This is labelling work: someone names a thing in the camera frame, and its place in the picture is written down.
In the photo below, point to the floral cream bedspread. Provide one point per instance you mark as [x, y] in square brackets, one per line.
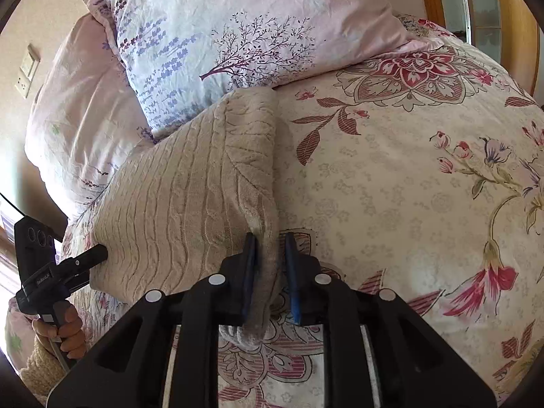
[382, 204]

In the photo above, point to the person's left hand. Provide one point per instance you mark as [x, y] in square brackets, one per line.
[72, 335]

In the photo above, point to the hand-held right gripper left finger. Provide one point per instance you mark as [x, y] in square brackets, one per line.
[251, 272]

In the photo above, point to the beige wall socket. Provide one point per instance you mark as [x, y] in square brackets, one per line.
[23, 83]

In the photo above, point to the beige wall switch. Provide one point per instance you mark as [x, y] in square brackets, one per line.
[30, 61]

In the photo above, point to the person's left forearm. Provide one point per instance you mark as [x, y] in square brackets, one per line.
[40, 372]

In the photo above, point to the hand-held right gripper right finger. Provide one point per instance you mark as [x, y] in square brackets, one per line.
[292, 280]

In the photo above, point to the wooden wardrobe panel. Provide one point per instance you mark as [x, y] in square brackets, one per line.
[520, 21]

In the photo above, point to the silver framed glass panel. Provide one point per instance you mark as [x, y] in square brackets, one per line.
[482, 4]

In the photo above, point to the lavender print pillow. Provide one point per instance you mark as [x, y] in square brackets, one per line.
[212, 17]

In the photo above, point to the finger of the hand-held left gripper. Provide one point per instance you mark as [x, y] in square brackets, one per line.
[87, 256]
[78, 281]

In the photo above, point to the pink floral pillow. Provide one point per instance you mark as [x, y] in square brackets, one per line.
[85, 114]

